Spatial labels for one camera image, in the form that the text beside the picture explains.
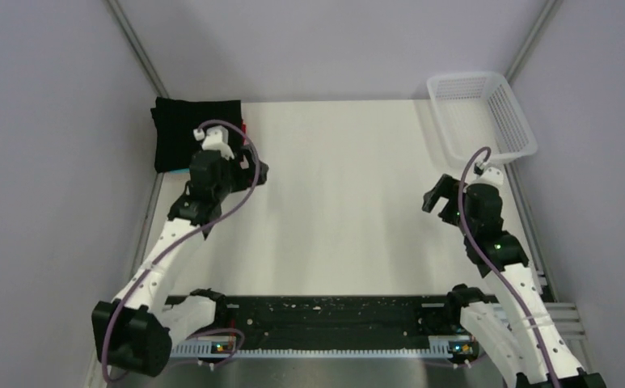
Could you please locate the black t-shirt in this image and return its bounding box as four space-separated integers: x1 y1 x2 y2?
150 96 243 173

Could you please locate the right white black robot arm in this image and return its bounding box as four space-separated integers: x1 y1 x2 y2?
422 175 606 387

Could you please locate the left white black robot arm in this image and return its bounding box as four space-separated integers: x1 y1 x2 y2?
91 145 268 384

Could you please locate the folded cyan t-shirt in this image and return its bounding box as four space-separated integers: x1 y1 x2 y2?
167 168 189 174

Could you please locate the white plastic basket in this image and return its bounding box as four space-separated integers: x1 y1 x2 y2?
426 71 538 168

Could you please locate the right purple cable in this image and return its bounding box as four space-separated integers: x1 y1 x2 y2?
451 146 562 388

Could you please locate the purple cable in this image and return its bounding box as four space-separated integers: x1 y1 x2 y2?
451 146 562 388
100 119 262 385

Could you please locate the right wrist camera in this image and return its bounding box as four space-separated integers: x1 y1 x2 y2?
471 162 505 188

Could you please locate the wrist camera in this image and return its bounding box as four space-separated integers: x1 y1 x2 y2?
192 125 234 160
471 162 505 188

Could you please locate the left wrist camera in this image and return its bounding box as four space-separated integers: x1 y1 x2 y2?
192 125 234 160

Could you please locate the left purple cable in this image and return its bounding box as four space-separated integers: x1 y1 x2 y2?
100 119 262 385

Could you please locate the white slotted cable duct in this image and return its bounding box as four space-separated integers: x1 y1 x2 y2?
170 337 475 359

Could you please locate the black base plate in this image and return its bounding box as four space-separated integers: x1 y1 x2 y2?
178 295 498 355

